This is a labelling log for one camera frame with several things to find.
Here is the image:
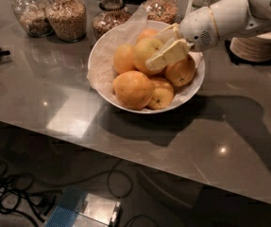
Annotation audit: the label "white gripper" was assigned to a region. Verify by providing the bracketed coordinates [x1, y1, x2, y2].
[145, 6, 219, 71]

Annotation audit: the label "orange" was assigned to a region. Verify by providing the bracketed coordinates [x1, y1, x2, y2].
[136, 28, 158, 43]
[113, 44, 136, 74]
[147, 77, 175, 110]
[112, 71, 153, 110]
[164, 56, 195, 87]
[133, 37, 163, 77]

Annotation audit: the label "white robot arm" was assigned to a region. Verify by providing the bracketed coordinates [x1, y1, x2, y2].
[145, 0, 271, 72]

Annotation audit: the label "white ceramic bowl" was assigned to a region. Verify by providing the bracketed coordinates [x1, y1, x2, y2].
[87, 20, 206, 114]

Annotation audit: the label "white paper bowl liner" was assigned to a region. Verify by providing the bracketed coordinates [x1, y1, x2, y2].
[86, 7, 205, 114]

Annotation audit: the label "glass jar back right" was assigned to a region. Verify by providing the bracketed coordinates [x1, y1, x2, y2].
[143, 0, 178, 24]

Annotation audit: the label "glass jar of granola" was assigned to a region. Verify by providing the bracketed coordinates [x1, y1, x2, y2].
[92, 0, 131, 39]

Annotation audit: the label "stack of paper plates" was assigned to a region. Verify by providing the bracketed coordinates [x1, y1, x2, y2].
[229, 32, 271, 62]

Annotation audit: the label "black mat under plates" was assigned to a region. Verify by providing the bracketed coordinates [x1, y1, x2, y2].
[225, 40, 271, 66]

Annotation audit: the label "glass jar of grains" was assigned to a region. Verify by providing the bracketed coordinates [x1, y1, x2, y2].
[45, 0, 87, 43]

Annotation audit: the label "glass jar far left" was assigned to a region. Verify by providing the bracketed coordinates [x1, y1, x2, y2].
[11, 0, 53, 38]

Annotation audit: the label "blue and silver floor box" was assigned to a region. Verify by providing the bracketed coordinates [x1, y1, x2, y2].
[44, 188, 121, 227]

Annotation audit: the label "black floor cables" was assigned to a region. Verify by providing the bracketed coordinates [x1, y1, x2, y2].
[0, 145, 161, 227]

